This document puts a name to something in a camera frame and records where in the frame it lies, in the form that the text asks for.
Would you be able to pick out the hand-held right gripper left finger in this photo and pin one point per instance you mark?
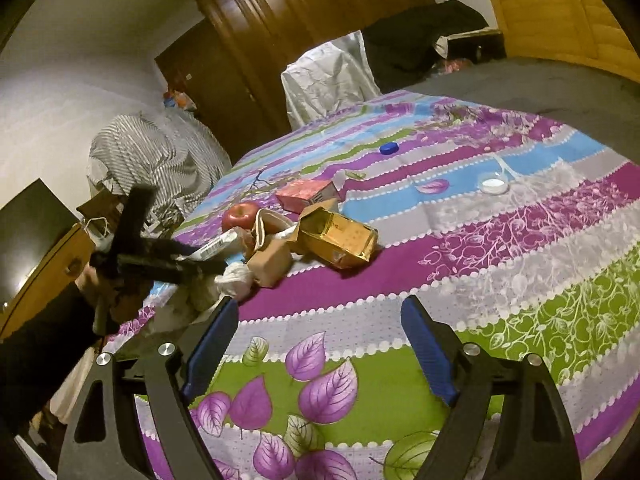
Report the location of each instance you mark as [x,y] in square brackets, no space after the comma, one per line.
[212,345]

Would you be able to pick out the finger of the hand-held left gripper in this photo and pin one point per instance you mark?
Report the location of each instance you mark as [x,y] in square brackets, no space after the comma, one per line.
[195,270]
[172,248]

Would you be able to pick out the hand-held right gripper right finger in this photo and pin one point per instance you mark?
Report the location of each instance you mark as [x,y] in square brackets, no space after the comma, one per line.
[427,350]

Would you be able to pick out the white tissue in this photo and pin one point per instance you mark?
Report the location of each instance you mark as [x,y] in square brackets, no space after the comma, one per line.
[235,280]

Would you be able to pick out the beige pink sponge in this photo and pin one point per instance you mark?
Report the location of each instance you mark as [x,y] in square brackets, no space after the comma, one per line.
[270,262]

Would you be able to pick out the person's left forearm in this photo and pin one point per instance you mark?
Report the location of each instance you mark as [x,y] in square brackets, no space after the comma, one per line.
[40,360]

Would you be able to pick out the person's left hand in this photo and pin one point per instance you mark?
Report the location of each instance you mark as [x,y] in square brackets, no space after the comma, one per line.
[130,305]

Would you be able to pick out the white printed wrapper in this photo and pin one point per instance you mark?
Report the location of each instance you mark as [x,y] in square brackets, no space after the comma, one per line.
[217,246]

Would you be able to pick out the red apple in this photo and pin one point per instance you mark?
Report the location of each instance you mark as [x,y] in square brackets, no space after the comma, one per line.
[241,216]

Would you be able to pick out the grey striped cloth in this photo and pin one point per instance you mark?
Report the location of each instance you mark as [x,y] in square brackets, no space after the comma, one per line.
[150,150]

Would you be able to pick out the floral striped bedsheet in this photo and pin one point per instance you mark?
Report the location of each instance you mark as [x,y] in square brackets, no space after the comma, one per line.
[400,260]

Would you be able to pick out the wooden dresser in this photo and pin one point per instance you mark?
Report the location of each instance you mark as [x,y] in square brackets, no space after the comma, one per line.
[45,280]

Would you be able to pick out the black television screen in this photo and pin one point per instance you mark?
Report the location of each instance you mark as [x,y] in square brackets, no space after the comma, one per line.
[30,230]

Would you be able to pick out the pink cardboard box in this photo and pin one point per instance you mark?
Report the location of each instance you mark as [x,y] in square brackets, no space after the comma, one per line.
[305,192]

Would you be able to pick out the orange bag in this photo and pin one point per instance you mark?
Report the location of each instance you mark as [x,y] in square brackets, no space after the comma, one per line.
[181,100]

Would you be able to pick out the gold cardboard box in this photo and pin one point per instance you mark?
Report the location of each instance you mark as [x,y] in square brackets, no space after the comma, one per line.
[340,240]

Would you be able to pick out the clear round lid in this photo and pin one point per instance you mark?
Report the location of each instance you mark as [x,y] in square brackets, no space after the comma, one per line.
[493,183]

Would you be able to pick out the blue bottle cap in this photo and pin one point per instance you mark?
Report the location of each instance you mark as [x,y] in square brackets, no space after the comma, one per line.
[389,148]

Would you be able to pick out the dark wooden wardrobe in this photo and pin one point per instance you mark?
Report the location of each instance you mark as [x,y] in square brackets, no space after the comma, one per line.
[280,10]

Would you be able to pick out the red patterned bag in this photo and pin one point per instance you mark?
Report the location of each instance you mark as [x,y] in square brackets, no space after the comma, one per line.
[456,66]

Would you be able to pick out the grey blanket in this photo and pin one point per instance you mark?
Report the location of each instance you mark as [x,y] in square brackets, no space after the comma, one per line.
[575,95]

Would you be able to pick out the black cloth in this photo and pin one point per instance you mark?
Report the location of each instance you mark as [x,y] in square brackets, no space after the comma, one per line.
[410,45]

